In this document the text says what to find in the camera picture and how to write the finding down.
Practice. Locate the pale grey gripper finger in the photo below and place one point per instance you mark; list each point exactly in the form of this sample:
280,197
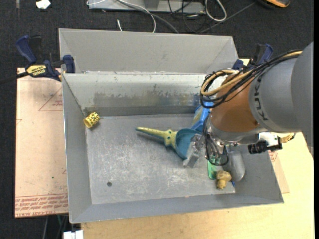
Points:
201,144
190,159

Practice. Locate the teal plastic scoop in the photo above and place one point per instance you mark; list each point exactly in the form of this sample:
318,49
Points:
184,141

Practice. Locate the green packet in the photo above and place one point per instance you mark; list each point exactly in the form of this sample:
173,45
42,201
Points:
211,171

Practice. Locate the tan toy animal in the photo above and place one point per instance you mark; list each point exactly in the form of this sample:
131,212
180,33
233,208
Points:
222,178

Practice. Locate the yellow and teal toy squid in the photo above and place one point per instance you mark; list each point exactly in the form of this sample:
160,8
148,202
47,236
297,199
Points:
159,134

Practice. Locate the grey metal bin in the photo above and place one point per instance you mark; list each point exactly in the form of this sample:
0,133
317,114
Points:
139,163

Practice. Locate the yellow dotted cup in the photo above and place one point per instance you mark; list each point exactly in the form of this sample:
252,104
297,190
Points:
91,120

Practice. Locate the brown cardboard board, red print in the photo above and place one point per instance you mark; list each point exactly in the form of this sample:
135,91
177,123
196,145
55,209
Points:
40,143

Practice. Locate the black cylinder on white bracket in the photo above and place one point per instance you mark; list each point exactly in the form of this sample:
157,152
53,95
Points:
259,148

